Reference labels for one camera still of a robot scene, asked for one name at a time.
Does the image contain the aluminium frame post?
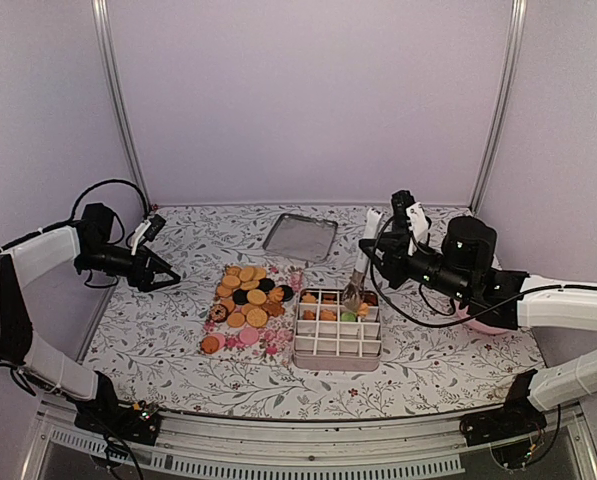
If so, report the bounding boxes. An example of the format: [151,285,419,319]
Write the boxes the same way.
[469,0,528,215]
[91,0,150,201]

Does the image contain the silver tin lid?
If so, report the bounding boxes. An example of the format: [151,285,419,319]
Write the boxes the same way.
[262,213,338,263]

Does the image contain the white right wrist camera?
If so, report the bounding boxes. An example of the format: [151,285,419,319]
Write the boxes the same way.
[391,190,431,256]

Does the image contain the orange leaf cookie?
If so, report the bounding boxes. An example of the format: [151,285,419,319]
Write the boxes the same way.
[301,294,317,304]

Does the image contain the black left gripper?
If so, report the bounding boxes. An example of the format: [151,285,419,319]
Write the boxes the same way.
[79,242,181,291]

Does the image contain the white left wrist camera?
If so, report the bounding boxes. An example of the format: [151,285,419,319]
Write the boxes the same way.
[126,214,166,256]

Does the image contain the right aluminium frame post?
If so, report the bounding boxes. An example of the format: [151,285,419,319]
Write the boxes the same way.
[469,0,528,215]

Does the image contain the silver white tongs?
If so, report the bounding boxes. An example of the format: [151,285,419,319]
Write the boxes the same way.
[341,208,383,312]

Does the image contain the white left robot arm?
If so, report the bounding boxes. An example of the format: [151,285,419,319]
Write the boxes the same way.
[0,203,181,434]

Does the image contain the pink sandwich cookie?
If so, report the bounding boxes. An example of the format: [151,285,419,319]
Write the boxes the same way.
[238,327,259,346]

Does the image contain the pink divided cookie tin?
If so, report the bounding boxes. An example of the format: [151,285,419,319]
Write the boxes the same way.
[293,288,383,373]

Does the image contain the pink plate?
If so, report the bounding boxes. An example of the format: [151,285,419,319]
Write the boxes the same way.
[456,300,518,335]

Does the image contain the front aluminium rail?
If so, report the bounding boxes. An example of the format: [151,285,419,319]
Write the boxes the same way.
[22,398,597,479]

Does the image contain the floral rectangular tray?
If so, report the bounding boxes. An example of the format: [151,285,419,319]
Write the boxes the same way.
[199,265,303,364]

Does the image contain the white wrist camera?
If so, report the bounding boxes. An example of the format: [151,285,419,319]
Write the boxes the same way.
[126,214,166,256]
[391,190,431,256]

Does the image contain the green sandwich cookie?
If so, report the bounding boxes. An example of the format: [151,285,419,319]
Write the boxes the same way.
[340,312,356,322]

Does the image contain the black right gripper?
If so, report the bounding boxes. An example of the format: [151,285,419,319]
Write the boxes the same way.
[360,230,473,304]

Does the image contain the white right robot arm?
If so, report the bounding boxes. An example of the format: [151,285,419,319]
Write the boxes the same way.
[359,216,597,436]

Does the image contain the left aluminium frame post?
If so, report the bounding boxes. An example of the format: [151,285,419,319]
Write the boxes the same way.
[91,0,150,201]

